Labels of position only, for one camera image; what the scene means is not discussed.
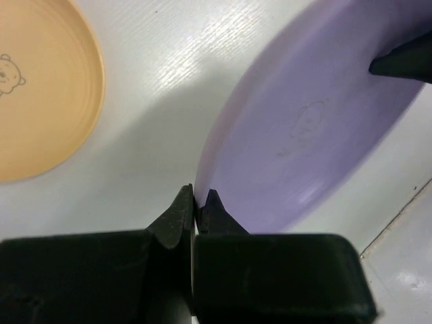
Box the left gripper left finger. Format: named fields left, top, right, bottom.
left=1, top=185, right=194, bottom=323

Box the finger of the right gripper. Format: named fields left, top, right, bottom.
left=369, top=31, right=432, bottom=84

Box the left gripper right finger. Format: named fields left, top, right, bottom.
left=193, top=190, right=377, bottom=323

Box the purple plate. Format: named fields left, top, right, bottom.
left=194, top=1, right=431, bottom=233

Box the far orange plate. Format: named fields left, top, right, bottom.
left=1, top=1, right=105, bottom=182

